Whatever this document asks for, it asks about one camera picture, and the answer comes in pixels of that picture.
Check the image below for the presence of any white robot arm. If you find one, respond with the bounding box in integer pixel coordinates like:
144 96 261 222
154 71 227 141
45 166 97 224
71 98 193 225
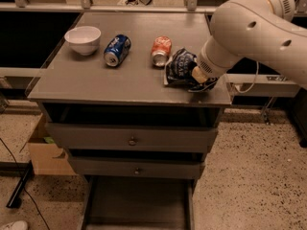
192 0 307 89

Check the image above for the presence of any cardboard box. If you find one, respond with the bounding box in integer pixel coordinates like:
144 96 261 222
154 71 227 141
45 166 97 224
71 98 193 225
26 115 76 175

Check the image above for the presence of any white cable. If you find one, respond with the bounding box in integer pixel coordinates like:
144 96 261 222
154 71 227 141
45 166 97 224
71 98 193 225
232 60 260 95

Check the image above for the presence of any grey middle drawer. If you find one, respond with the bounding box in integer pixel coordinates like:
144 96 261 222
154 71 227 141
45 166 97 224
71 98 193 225
68 149 202 179

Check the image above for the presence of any blue soda can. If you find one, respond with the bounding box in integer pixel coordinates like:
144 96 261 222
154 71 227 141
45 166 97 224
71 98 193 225
104 34 131 67

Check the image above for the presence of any white ceramic bowl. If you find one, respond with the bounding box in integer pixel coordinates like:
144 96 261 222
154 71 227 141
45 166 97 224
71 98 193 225
64 26 102 56

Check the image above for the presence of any black floor cable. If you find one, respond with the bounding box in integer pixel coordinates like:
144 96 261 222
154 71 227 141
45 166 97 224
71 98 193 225
0 137 52 230

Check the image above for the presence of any black floor bar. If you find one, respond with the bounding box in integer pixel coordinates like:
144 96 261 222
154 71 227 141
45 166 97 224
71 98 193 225
6 161 33 209

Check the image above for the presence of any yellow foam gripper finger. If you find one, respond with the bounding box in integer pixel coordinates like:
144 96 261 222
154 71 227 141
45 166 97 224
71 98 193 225
192 66 208 83

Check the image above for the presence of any blue chip bag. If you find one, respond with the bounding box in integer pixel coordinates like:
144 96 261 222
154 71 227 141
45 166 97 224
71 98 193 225
164 48 218 93

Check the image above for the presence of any grey drawer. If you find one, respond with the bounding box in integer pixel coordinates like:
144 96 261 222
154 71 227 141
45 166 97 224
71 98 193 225
78 176 195 230
47 104 222 152
68 149 202 179

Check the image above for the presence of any grey top drawer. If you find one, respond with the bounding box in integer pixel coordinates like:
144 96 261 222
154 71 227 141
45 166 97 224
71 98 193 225
47 104 222 152

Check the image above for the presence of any grey drawer cabinet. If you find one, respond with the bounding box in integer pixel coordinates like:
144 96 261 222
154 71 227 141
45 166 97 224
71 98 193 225
27 11 233 230

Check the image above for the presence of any metal frame railing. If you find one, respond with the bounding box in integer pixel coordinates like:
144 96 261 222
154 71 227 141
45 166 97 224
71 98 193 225
0 0 307 98

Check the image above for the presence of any white shoe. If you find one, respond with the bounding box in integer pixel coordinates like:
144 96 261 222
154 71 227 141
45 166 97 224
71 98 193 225
0 220 29 230

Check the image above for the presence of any grey bottom drawer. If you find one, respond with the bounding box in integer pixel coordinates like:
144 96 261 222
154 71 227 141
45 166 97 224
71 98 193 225
78 176 195 230

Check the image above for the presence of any orange soda can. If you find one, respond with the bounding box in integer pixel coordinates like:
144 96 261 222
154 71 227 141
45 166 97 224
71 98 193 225
151 36 172 67

